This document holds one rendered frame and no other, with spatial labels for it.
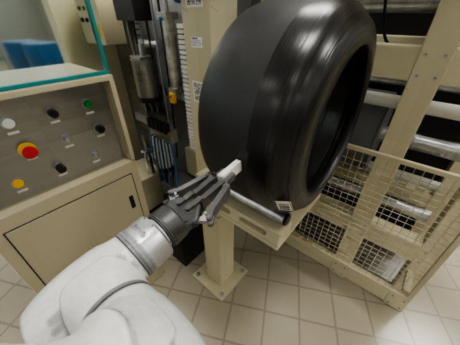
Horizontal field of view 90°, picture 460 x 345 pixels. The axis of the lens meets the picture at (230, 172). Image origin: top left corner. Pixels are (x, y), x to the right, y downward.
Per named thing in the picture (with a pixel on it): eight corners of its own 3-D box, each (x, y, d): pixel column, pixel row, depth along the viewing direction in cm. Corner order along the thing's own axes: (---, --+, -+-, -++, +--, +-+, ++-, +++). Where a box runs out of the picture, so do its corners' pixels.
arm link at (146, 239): (108, 226, 39) (138, 205, 42) (129, 254, 45) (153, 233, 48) (138, 257, 34) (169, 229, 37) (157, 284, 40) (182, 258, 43)
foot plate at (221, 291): (192, 275, 156) (192, 274, 154) (219, 250, 173) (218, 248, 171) (222, 302, 141) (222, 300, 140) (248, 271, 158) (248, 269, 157)
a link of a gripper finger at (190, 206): (182, 207, 44) (187, 210, 43) (222, 175, 50) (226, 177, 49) (186, 220, 47) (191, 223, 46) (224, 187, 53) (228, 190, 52)
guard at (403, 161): (256, 216, 160) (264, 120, 120) (257, 215, 161) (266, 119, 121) (409, 302, 112) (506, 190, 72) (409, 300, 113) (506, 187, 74)
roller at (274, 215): (210, 172, 92) (216, 176, 96) (205, 183, 92) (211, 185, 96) (289, 213, 74) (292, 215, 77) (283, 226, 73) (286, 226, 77)
